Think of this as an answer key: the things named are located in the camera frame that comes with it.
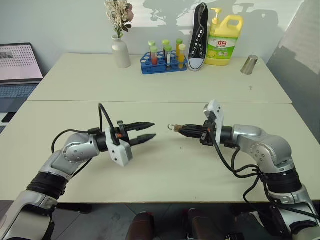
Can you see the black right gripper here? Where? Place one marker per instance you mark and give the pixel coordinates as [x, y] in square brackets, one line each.
[208, 136]

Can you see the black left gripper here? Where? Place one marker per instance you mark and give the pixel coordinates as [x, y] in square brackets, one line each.
[123, 132]

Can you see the small brass padlock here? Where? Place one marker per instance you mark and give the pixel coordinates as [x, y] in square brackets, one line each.
[177, 128]

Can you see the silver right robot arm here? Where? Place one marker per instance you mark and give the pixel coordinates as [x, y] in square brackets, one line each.
[272, 147]

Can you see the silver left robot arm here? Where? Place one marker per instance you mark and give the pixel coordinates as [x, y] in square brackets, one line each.
[75, 150]

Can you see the blue test tube rack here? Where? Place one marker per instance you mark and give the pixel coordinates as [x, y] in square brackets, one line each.
[160, 68]

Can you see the green-capped tube red liquid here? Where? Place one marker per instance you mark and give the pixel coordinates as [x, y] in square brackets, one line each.
[154, 56]

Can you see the yellow-capped tube yellow liquid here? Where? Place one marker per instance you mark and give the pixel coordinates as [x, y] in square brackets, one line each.
[182, 55]

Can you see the green-capped tube dark liquid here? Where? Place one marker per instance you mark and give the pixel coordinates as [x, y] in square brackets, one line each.
[168, 56]

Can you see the white ceramic vase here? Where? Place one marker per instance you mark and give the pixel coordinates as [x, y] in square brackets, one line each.
[121, 56]

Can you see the green-capped tube orange liquid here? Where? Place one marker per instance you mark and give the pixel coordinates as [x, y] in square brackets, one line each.
[179, 46]

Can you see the silver metal cup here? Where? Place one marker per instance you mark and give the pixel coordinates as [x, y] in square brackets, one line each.
[249, 65]

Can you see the yellow detergent pump bottle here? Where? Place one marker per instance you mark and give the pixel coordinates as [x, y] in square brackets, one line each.
[222, 42]

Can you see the black canvas sneaker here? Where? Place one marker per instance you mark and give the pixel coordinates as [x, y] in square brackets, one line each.
[197, 37]

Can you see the dark maroon rounded shape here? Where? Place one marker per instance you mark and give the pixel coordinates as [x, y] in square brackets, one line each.
[141, 226]

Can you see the dried flower bouquet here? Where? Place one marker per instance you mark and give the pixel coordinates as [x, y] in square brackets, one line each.
[118, 15]

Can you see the black smartphone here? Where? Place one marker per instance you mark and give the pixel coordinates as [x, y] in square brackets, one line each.
[8, 117]

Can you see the open grey laptop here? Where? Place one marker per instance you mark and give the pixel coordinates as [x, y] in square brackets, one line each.
[17, 65]

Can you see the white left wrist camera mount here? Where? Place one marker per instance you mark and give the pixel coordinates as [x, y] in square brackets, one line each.
[120, 152]

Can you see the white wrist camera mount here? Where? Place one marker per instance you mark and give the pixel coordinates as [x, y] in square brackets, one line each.
[120, 152]
[219, 112]

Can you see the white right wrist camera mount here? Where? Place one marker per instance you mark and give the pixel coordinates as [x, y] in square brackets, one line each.
[219, 112]

